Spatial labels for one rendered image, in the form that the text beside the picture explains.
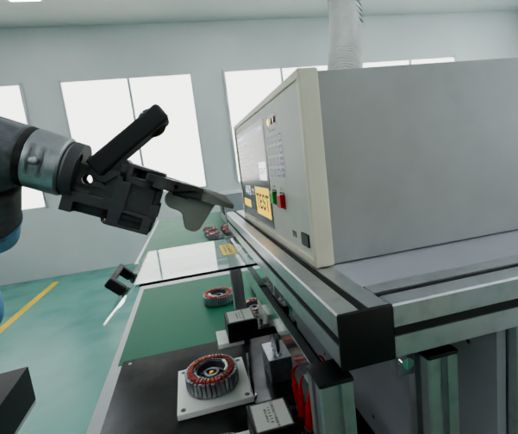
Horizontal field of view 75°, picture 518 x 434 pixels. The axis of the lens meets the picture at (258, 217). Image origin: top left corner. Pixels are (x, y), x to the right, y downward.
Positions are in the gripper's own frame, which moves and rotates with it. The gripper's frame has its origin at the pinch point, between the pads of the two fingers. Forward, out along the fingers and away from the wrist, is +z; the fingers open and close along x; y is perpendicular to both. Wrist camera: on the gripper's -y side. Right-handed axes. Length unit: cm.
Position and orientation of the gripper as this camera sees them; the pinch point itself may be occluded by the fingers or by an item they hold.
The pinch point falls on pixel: (226, 199)
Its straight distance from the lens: 47.9
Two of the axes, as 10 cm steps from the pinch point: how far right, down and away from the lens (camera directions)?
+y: -3.0, 9.5, 0.6
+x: 2.1, 1.3, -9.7
